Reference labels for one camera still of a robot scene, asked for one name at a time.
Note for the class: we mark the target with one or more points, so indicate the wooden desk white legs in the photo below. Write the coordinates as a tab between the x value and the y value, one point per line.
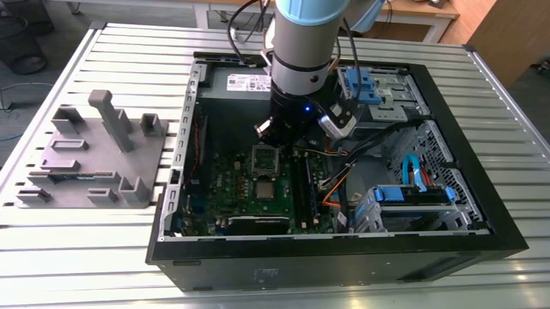
413	9

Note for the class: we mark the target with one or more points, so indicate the black graphics card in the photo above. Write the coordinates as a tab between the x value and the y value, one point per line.
258	225

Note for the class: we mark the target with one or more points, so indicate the installed dark RAM stick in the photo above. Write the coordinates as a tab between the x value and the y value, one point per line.
310	190

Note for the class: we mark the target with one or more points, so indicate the blue disk carrier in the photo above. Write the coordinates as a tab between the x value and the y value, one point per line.
367	93

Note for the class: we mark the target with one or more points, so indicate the white metal desk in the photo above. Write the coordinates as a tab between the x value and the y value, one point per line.
200	16

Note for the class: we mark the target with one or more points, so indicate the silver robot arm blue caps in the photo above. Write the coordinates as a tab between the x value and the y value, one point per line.
300	48

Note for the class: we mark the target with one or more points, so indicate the brown wooden cabinet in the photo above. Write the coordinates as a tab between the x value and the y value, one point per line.
515	32

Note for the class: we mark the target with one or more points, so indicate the grey power supply unit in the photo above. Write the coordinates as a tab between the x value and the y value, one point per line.
232	112

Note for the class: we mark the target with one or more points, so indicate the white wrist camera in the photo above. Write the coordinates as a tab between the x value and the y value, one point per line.
339	124

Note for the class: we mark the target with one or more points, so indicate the hard disk in blue carrier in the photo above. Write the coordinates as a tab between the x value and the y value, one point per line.
391	194

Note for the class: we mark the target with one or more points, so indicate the black RAM slot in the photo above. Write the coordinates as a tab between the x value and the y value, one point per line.
296	186

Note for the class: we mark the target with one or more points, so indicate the silver disk bay cage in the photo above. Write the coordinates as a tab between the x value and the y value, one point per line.
413	210
386	112

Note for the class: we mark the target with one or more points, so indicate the green motherboard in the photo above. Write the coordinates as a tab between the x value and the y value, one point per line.
232	193

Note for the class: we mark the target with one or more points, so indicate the grey parts rack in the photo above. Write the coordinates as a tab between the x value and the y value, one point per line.
99	161

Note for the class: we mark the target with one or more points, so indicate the silver CPU green edge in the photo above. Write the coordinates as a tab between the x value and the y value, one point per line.
266	190

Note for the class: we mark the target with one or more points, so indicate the black PC case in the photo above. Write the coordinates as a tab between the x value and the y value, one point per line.
300	267

